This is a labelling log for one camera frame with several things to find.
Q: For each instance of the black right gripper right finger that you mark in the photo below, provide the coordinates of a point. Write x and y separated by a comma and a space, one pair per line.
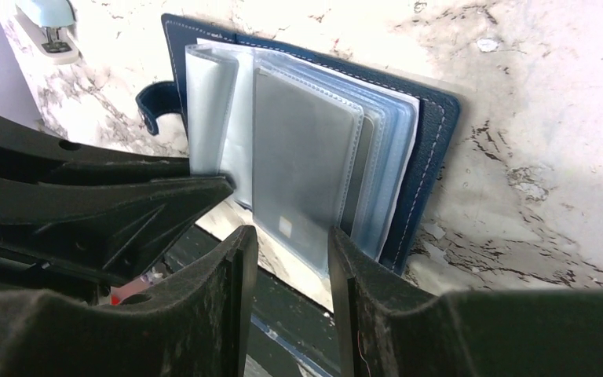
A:
387, 327

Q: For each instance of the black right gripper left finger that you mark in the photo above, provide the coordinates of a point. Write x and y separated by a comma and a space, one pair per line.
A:
193, 323

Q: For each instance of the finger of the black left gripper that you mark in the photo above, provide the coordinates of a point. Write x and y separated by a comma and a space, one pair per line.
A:
105, 234
30, 156

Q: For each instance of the navy blue card holder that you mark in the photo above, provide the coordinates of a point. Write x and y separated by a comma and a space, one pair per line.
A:
307, 141

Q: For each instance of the light blue stapler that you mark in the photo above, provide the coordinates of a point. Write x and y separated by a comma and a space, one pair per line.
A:
46, 24

